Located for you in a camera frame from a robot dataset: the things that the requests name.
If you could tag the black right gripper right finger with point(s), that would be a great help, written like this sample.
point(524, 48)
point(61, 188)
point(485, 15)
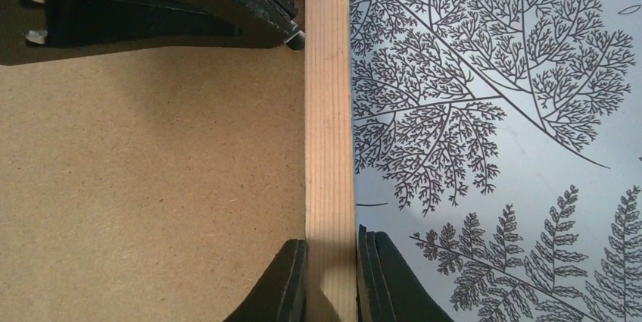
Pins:
point(387, 288)

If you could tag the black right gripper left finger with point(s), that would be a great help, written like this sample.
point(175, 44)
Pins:
point(279, 294)

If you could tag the brown backing board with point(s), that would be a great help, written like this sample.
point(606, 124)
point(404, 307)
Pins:
point(147, 185)

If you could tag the wooden picture frame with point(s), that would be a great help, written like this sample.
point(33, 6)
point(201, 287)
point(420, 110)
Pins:
point(330, 228)

